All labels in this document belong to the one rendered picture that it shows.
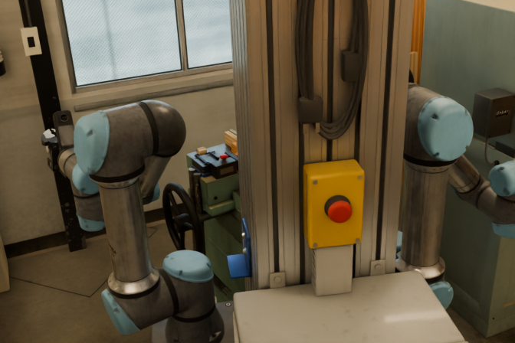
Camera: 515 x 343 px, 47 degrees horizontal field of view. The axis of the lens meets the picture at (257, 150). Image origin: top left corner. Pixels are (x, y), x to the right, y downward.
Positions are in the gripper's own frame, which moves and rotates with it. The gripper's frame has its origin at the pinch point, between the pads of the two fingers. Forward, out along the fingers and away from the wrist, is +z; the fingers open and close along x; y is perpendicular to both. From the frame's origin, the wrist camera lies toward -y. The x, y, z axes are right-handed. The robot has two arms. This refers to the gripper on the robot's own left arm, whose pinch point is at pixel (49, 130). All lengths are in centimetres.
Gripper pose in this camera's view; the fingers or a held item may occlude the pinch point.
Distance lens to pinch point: 182.6
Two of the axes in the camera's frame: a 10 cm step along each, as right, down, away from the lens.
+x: 8.3, -1.4, 5.4
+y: -0.7, 9.4, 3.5
